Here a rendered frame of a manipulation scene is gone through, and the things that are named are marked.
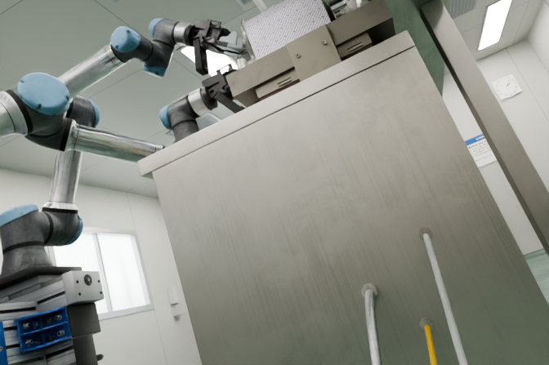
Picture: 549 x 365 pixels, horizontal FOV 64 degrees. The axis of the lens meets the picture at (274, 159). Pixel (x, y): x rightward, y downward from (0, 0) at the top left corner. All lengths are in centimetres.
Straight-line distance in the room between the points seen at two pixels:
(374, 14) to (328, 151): 34
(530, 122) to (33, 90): 649
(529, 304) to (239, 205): 55
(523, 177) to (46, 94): 119
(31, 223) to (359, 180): 109
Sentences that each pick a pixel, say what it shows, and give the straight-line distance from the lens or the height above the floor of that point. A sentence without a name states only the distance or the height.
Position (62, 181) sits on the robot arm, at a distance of 168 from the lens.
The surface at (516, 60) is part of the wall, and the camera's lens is 730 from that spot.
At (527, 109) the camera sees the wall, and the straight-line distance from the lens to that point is 707.
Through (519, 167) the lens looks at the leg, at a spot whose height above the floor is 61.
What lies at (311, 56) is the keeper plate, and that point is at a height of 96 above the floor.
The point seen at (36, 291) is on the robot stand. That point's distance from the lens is 149.
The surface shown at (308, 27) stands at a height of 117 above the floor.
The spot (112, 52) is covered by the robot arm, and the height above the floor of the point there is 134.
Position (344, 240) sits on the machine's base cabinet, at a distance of 85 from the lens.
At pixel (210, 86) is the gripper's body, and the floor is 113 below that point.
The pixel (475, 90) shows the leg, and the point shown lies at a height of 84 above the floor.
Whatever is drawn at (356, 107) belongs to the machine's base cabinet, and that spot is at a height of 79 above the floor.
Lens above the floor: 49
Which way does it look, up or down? 18 degrees up
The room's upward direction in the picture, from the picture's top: 20 degrees counter-clockwise
